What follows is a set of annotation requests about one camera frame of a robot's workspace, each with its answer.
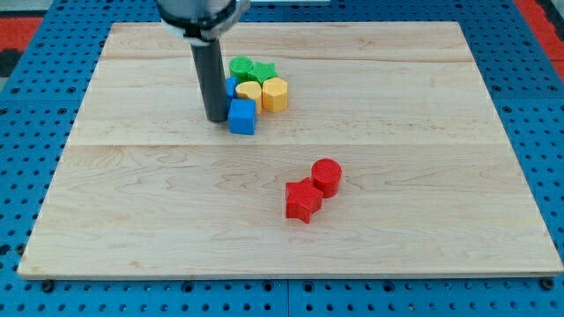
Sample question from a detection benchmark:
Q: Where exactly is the grey robot arm flange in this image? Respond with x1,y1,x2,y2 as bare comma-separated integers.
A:
156,0,250,47

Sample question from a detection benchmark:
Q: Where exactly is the red star block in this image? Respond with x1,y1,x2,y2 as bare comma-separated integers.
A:
286,178,323,225

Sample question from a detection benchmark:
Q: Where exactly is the green star block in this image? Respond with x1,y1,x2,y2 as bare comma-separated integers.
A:
248,62,278,85

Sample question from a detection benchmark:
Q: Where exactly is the red cylinder block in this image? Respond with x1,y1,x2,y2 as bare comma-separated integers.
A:
311,158,343,198

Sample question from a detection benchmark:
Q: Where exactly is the blue cube block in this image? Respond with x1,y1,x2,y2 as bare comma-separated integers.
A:
227,99,256,135

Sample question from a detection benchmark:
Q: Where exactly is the yellow hexagon block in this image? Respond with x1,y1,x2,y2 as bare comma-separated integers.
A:
263,77,288,113

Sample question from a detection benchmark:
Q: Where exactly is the yellow heart block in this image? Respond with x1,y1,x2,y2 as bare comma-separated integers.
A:
235,81,263,114

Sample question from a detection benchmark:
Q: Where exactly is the blue block behind rod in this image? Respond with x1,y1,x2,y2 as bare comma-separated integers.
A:
226,77,239,109

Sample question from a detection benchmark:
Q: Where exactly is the green cylinder block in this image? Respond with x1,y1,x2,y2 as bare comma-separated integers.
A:
228,56,254,83

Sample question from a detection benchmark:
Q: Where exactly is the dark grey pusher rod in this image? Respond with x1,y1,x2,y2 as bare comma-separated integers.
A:
191,40,228,123

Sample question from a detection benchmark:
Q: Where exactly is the wooden board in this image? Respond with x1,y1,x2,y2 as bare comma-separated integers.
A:
18,22,563,280

